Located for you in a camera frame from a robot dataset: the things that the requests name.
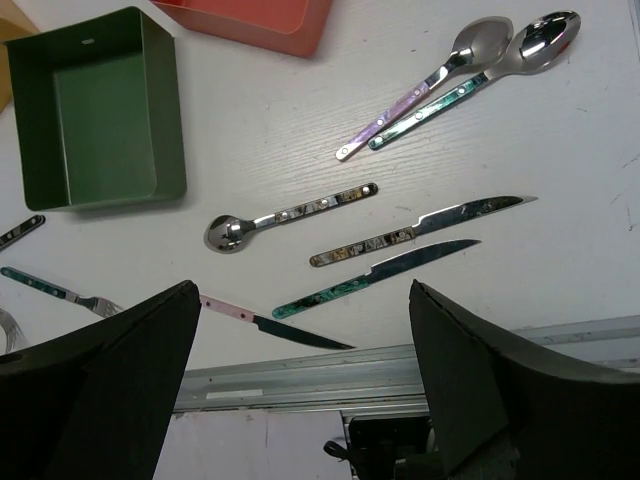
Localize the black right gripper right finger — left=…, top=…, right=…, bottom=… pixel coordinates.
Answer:
left=409, top=282, right=639, bottom=479

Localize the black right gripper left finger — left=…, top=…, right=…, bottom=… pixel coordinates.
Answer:
left=1, top=281, right=201, bottom=479

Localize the green handled fork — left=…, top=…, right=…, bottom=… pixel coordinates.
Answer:
left=1, top=267, right=124, bottom=318

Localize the pink handled fork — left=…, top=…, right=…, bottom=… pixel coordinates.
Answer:
left=0, top=309, right=28, bottom=354

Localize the green handled knife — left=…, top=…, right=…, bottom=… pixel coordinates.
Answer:
left=272, top=239, right=481, bottom=319

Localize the black handled fork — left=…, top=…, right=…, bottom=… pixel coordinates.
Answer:
left=0, top=215, right=46, bottom=251

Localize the pink handled knife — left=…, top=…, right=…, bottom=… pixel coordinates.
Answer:
left=200, top=295, right=353, bottom=351

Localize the black handled knife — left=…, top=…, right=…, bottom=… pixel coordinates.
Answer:
left=309, top=195, right=537, bottom=268

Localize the black handled spoon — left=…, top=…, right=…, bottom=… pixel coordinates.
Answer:
left=204, top=182, right=378, bottom=254

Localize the green handled spoon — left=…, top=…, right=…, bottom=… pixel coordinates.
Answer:
left=368, top=10, right=581, bottom=150

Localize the pink handled spoon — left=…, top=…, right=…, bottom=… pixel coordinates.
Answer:
left=335, top=16, right=513, bottom=162

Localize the green plastic bin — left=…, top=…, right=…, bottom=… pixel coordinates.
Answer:
left=5, top=6, right=187, bottom=212

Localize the yellow plastic bin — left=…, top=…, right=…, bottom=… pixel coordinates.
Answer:
left=0, top=17, right=40, bottom=114

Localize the red plastic bin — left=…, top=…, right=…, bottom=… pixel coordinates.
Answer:
left=153, top=0, right=332, bottom=58

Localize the aluminium table rail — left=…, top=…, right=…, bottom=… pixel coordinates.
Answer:
left=175, top=316, right=639, bottom=415

